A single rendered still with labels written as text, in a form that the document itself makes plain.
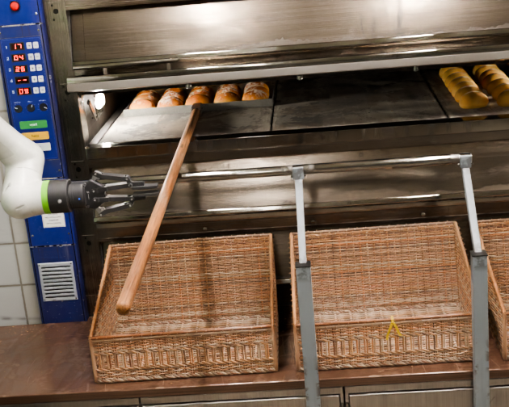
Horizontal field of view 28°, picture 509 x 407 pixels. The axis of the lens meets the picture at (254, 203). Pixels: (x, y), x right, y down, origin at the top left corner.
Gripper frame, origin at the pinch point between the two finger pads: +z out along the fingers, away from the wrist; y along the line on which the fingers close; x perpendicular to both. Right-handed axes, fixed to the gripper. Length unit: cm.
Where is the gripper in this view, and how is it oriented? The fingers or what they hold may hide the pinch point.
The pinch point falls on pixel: (145, 190)
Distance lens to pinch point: 278.0
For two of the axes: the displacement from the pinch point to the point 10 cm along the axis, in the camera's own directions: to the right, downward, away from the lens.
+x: -0.3, 3.1, -9.5
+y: 0.9, 9.5, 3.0
